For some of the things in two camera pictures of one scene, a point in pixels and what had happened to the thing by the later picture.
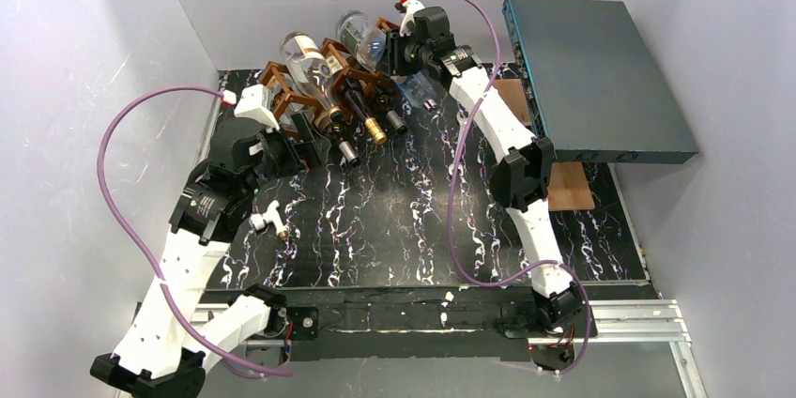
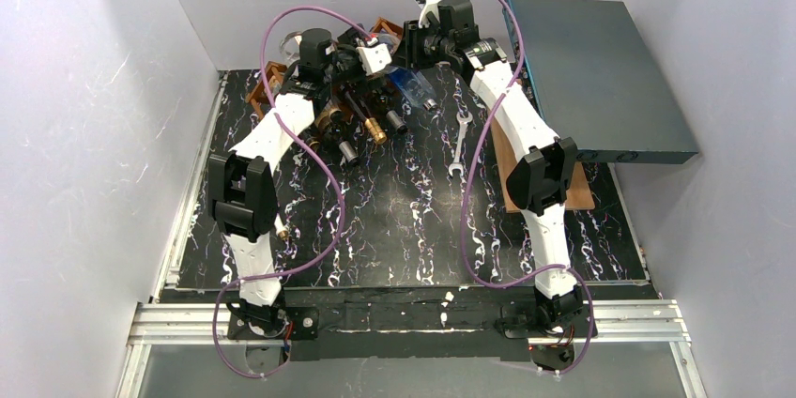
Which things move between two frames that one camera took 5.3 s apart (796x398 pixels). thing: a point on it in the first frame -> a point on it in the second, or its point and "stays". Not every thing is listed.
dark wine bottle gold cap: [354, 98] stays
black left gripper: [298, 150] -> [347, 71]
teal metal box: [590, 85] stays
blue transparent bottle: [419, 90] stays
